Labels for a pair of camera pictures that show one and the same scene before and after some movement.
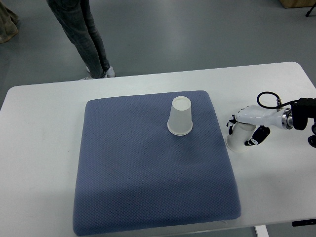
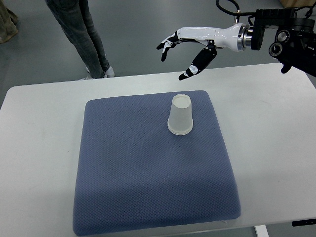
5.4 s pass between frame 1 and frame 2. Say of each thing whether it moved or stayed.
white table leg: stayed
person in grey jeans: stayed
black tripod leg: stayed
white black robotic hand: moved
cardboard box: stayed
